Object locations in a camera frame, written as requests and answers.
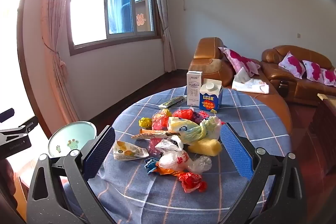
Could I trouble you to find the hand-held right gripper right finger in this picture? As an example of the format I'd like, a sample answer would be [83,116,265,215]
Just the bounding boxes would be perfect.
[220,123,306,224]

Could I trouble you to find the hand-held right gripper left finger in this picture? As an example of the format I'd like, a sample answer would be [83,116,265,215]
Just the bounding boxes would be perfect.
[26,125,116,224]

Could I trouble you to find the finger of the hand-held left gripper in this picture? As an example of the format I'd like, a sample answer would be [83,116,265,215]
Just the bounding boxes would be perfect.
[0,116,39,160]
[0,108,15,123]

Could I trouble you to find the yellow sponge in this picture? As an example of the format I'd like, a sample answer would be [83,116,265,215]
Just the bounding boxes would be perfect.
[188,138,222,156]

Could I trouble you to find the mint green cartoon basin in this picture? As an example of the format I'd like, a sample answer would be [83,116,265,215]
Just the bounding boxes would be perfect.
[48,121,97,159]

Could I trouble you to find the red plastic bag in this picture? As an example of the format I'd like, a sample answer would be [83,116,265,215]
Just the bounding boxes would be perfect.
[179,172,208,193]
[152,112,170,131]

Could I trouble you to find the lemon print snack packet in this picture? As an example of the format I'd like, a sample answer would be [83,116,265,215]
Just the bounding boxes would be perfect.
[113,140,150,161]

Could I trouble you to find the clear plastic bag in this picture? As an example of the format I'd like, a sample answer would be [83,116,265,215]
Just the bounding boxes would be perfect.
[188,154,213,174]

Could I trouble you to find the blue plaid tablecloth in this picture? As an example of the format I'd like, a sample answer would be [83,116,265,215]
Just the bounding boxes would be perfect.
[63,86,293,224]

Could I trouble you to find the purple wrapper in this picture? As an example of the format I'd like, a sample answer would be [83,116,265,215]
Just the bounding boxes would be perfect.
[192,111,210,123]

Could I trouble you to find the white and green plastic bag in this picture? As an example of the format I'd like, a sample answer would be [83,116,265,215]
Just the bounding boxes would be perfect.
[167,116,221,146]

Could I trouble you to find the orange snack wrapper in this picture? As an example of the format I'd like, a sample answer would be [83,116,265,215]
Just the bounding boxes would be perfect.
[131,129,181,140]

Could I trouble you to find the blue wrapper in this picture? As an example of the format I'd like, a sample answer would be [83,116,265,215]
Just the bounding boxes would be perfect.
[144,157,159,174]

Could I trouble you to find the yellow wrapper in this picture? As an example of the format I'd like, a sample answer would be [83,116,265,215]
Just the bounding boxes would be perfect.
[139,117,153,128]

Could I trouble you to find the blue gable-top carton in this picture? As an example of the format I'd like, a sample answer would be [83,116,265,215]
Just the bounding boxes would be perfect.
[199,78,223,112]

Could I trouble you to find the white red-print plastic bag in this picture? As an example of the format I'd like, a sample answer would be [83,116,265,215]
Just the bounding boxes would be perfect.
[154,135,192,169]

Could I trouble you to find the white cloth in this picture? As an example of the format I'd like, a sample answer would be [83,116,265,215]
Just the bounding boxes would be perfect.
[231,67,269,94]

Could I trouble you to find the white milk carton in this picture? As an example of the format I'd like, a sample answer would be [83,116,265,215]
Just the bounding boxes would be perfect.
[186,70,204,107]

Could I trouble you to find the green patterned packet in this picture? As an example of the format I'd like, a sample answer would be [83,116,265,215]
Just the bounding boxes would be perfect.
[158,96,186,109]

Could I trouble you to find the brown leather sofa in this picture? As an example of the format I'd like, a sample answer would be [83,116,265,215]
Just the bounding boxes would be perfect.
[261,45,336,106]
[188,37,293,135]

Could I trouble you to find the pink curtain with tassel tieback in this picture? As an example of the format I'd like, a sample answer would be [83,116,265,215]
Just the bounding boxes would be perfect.
[41,0,82,122]

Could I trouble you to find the pink floral pillow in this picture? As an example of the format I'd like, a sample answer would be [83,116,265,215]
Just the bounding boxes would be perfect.
[322,68,336,86]
[218,47,261,77]
[302,60,324,82]
[278,51,306,79]

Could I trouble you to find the sliding glass window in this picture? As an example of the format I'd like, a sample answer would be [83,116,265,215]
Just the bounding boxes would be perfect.
[68,0,161,56]

